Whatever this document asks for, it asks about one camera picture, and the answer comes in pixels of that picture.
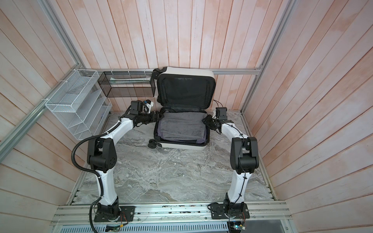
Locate black mesh wall basket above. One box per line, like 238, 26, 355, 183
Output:
98, 71, 156, 98

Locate aluminium front rail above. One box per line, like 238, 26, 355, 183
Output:
51, 201, 292, 226

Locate purple towel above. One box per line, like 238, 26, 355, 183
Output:
154, 129, 207, 144

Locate white and black suitcase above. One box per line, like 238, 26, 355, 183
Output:
148, 67, 216, 150

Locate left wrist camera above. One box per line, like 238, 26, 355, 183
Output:
143, 100, 154, 114

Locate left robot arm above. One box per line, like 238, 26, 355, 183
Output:
87, 100, 158, 221

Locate white wire mesh rack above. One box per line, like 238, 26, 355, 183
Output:
46, 70, 112, 140

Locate green circuit board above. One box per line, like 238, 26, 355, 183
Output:
230, 221, 246, 233

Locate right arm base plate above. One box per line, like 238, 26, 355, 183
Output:
207, 202, 250, 219

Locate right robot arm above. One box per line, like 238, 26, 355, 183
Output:
203, 107, 259, 219

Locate grey towel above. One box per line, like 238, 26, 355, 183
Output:
156, 112, 207, 136

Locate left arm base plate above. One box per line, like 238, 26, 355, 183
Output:
94, 205, 136, 222

